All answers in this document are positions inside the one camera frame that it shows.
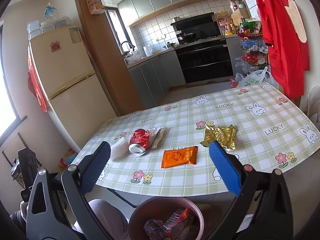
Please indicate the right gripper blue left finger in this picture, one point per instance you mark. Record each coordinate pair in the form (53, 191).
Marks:
(94, 166)

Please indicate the grey lower kitchen cabinets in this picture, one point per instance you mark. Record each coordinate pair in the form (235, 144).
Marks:
(154, 76)

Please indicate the black range hood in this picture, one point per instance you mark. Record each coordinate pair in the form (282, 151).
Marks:
(204, 26)

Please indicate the white electric kettle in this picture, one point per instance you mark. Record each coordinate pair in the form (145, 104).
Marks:
(148, 50)

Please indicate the black kitchen faucet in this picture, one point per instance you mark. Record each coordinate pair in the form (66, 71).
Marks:
(127, 48)

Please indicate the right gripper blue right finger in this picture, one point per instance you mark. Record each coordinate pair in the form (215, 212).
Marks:
(225, 167)

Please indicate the steel cooking pot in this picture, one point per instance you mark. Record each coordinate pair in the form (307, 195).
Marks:
(169, 45)

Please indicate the orange snack packet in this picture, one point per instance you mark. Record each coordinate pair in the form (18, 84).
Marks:
(172, 158)

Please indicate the brown round trash bin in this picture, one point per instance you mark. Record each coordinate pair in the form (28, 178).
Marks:
(161, 208)

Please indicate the red clear plastic package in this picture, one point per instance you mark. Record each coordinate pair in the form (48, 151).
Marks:
(177, 222)

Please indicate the black wok on stove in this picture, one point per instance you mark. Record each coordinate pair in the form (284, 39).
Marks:
(186, 38)

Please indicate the white tissue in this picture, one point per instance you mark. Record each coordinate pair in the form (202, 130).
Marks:
(119, 149)

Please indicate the red hanging apron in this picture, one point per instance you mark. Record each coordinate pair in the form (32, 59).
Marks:
(285, 36)

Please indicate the person's knee grey trousers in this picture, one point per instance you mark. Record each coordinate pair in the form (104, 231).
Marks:
(111, 218)

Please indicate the red bag on refrigerator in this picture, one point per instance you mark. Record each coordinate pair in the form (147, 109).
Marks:
(33, 83)

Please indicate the white plastic shopping bag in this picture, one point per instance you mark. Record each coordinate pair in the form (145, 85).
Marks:
(258, 77)

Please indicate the crushed red soda can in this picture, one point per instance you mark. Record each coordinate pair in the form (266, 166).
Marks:
(139, 141)

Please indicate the paper bag on doorframe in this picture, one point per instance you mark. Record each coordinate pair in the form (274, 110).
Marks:
(95, 7)

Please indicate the wire snack storage rack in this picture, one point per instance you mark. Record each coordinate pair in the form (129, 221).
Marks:
(254, 50)

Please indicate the beige two-door refrigerator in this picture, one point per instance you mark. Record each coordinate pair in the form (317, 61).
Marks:
(77, 103)

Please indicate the black oven range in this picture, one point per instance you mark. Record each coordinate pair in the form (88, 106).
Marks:
(206, 60)

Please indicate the green plaid bunny tablecloth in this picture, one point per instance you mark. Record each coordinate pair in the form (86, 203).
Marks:
(272, 132)

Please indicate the gold foil wrapper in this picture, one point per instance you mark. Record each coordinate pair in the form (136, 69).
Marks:
(225, 136)

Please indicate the cream striped wrapper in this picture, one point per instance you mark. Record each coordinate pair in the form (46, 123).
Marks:
(156, 135)

